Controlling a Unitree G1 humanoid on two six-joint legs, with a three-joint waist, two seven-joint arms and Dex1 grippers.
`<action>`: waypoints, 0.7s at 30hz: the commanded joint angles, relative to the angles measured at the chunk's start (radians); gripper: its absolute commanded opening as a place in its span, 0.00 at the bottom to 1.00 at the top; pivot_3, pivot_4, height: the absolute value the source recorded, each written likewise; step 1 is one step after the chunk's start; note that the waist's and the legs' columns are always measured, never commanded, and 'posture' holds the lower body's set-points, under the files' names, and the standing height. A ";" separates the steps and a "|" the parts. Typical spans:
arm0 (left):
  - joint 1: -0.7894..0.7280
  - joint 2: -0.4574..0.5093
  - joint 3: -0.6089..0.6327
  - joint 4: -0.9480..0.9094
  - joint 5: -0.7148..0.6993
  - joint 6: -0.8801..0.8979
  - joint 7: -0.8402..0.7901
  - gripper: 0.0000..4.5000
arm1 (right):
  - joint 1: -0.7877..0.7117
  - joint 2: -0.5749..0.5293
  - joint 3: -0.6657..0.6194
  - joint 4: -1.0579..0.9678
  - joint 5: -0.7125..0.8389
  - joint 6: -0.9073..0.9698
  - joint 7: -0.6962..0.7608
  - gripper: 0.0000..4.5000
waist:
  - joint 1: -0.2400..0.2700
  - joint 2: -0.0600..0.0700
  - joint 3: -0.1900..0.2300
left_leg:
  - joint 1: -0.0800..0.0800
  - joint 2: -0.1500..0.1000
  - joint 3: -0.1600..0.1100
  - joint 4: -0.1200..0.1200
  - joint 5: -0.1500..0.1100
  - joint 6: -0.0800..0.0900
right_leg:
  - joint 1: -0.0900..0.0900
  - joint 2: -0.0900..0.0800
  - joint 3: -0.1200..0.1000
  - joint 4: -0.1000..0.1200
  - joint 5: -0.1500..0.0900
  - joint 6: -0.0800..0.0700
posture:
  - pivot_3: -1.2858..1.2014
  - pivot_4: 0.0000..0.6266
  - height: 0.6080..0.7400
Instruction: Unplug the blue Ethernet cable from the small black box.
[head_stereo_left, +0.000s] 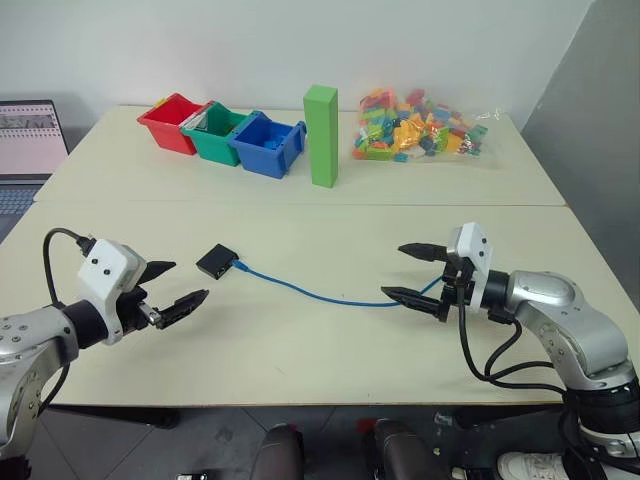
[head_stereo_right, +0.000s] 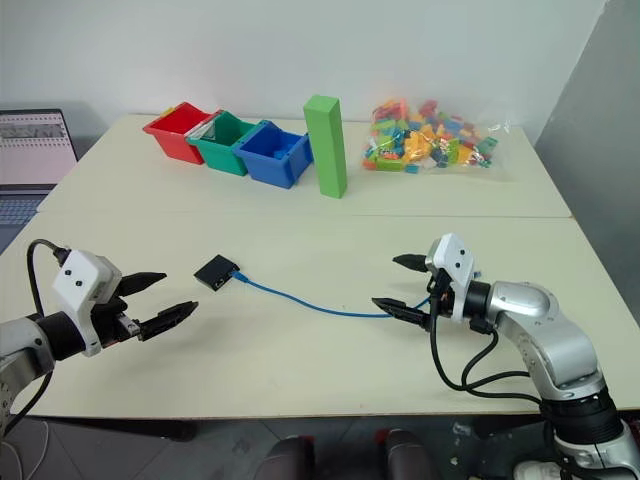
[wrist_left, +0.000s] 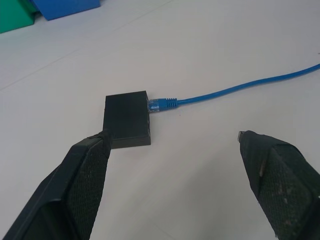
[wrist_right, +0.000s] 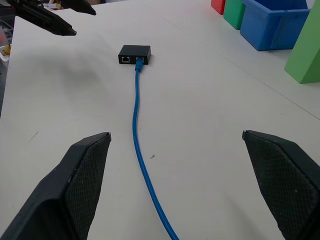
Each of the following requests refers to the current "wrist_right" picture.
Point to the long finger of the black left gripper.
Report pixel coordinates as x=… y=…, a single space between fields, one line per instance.
x=47 y=21

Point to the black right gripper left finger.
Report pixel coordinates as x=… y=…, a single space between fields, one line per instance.
x=62 y=195

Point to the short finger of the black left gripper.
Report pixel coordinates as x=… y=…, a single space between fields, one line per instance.
x=80 y=6

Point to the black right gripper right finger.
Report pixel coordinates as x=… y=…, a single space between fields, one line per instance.
x=287 y=180

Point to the small black network box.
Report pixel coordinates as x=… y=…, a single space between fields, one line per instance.
x=136 y=53

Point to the white tray with yellow items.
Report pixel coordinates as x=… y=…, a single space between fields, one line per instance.
x=5 y=51

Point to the large green plastic bin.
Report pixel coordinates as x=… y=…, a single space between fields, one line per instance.
x=306 y=52

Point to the red plastic bin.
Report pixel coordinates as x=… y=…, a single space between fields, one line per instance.
x=218 y=5

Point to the small green plastic bin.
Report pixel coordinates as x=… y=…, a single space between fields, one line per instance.
x=233 y=13

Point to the blue plastic bin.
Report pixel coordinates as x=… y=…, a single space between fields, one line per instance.
x=272 y=22

